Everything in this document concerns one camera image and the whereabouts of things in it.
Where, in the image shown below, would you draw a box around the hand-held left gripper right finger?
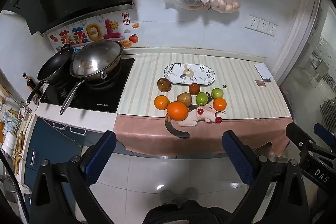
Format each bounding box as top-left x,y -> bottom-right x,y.
222,130 -> 311,224

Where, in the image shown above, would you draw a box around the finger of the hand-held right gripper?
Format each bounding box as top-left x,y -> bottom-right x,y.
286,122 -> 319,161
314,123 -> 336,152

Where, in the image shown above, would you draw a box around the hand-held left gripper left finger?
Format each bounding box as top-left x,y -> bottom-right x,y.
31,131 -> 117,224

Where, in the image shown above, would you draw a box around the small orange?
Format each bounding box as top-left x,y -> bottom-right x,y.
213,97 -> 227,111
154,95 -> 170,110

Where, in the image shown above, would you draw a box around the large orange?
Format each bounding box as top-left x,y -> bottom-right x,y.
167,101 -> 189,122

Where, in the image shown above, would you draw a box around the yellow-brown pear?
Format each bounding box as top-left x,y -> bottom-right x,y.
176,92 -> 193,107

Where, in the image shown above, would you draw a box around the dark reddish orange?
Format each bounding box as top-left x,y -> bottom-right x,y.
188,83 -> 201,95

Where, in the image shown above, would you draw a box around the dark brown round fruit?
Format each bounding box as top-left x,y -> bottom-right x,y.
157,78 -> 172,93

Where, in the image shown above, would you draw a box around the oval floral ceramic plate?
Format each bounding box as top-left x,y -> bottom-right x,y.
164,63 -> 216,86

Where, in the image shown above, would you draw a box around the blue kitchen cabinet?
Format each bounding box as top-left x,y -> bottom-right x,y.
24,118 -> 85,224

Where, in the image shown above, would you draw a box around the grey slipper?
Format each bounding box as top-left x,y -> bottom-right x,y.
160,189 -> 176,205
184,187 -> 199,201

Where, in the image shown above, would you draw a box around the black cooktop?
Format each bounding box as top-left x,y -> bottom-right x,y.
39,57 -> 135,113

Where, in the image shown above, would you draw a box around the frosted glass sliding door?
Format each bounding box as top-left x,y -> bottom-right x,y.
273,0 -> 336,140

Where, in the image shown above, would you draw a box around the white packet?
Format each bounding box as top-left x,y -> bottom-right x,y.
254,63 -> 273,81

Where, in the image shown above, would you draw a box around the person's dark trousers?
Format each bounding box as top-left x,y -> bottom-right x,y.
143,200 -> 232,224

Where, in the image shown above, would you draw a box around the yellow banana bunch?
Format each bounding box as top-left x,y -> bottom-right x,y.
13,131 -> 27,180

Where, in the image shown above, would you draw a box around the striped mat with cat print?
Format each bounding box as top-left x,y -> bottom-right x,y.
113,52 -> 293,157

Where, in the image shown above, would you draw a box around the steel wok with lid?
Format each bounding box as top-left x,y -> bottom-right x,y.
60,39 -> 124,115

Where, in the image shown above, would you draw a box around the black frying pan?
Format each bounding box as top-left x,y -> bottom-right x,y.
26,46 -> 75,104

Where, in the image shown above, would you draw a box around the dark sauce bottle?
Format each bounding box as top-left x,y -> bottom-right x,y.
22,72 -> 42,99

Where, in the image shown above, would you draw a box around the white wall socket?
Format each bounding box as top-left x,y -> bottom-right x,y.
266,22 -> 279,37
257,19 -> 270,33
245,15 -> 260,31

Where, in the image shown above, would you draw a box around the colourful character wall sticker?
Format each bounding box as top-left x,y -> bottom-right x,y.
49,19 -> 126,52

